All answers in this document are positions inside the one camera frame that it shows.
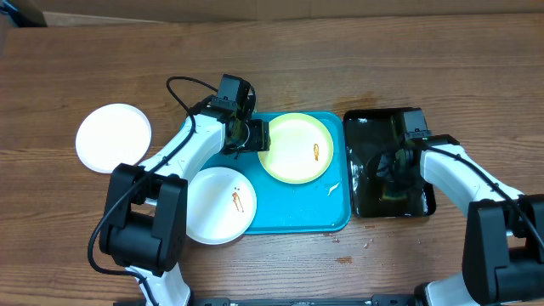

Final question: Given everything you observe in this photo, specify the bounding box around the white plate with sauce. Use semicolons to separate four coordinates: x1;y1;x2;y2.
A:
186;167;257;245

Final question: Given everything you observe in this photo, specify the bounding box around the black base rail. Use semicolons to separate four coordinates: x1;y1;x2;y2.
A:
189;294;423;306

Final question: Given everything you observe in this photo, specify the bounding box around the teal plastic tray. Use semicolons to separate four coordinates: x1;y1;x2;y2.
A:
202;111;351;235

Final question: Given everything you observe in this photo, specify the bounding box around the green yellow sponge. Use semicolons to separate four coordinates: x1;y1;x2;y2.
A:
380;182;409;201

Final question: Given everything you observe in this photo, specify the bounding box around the dark object top-left corner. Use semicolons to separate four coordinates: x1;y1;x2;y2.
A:
1;0;48;27

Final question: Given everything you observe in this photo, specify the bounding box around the black water tray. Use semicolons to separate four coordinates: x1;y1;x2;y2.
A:
343;107;436;218

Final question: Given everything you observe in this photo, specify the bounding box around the green rimmed plate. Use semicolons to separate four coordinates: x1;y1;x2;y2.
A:
258;113;334;184

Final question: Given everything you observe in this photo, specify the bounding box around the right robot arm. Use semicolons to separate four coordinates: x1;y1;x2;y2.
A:
376;108;543;306

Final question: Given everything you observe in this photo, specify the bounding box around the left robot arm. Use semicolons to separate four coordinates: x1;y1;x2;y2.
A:
87;74;270;305

